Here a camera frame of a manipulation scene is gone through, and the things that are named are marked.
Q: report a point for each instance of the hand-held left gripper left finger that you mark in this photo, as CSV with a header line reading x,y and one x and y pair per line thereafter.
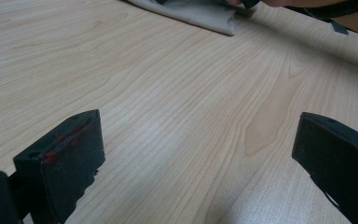
x,y
65,168

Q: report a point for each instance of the grey cloth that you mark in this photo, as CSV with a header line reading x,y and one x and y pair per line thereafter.
x,y
195,14

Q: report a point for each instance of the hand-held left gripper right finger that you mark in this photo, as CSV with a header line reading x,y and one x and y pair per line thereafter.
x,y
341,168

